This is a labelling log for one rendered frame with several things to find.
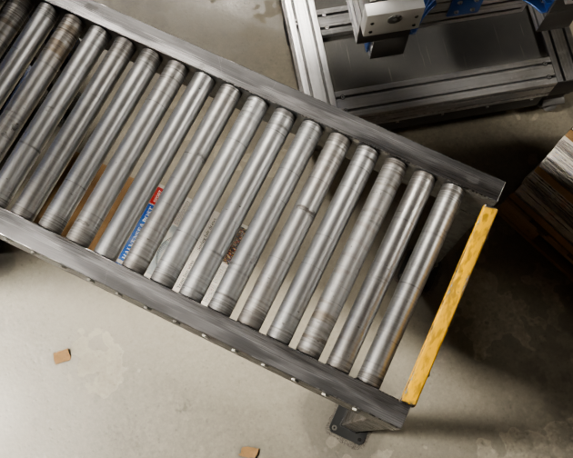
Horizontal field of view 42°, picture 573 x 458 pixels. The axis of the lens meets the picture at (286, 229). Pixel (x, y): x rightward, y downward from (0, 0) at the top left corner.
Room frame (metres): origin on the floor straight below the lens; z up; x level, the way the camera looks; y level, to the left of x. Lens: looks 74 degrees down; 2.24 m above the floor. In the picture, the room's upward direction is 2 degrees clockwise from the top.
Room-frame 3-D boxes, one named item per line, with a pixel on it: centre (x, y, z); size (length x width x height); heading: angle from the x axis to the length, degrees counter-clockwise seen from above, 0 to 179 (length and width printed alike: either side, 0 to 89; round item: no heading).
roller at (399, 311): (0.31, -0.26, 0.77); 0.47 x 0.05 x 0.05; 156
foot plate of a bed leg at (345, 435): (0.06, -0.21, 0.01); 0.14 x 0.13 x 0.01; 156
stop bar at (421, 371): (0.27, -0.33, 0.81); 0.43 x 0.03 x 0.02; 156
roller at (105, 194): (0.58, 0.34, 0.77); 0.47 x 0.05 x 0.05; 156
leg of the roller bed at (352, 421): (0.06, -0.21, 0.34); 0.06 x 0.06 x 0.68; 66
